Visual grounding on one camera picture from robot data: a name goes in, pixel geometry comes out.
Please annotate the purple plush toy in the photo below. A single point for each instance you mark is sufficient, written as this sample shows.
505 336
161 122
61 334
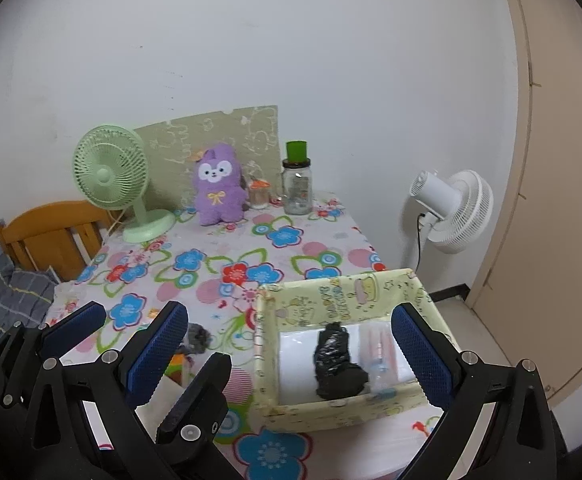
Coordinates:
218 185

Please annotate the glass bottle green cap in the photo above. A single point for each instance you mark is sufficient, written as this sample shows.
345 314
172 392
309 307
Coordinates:
297 190

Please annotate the white beige plastic packet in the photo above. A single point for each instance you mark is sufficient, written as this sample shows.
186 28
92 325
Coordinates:
166 402

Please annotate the pink clear packet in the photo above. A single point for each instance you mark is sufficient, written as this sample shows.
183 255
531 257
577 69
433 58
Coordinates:
388 345

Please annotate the yellow printed storage box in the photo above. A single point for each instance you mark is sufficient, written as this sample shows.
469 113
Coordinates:
321 300

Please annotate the grey soft toy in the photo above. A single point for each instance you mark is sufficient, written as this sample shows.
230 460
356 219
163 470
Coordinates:
197 337

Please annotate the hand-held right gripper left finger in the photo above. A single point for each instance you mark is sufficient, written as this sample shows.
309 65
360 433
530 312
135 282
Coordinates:
153 360

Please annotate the wooden chair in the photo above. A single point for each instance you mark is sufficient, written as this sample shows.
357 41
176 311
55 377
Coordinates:
46 230

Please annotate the floral tablecloth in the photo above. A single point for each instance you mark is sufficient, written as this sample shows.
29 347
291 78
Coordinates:
281 260

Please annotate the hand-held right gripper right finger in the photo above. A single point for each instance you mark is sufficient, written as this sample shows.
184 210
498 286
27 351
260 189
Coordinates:
418 355

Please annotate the white standing fan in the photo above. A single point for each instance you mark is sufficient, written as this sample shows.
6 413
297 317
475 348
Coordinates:
458 210

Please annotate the green printed board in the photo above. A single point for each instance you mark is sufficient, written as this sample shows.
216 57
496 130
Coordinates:
171 160

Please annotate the green desk fan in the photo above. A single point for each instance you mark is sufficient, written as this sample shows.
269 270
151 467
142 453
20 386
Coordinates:
108 170

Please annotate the black plastic bag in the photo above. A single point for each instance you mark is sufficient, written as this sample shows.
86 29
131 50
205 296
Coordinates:
336 365

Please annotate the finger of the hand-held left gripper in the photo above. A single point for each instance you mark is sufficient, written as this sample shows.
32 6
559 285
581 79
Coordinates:
78 325
206 390

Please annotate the beige door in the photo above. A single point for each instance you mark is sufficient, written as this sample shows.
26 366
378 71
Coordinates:
561 210

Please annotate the small jar orange lid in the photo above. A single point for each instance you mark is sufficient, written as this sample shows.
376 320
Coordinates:
259 195

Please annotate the grey plaid bedding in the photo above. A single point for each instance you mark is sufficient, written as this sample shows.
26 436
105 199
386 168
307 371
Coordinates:
11 295

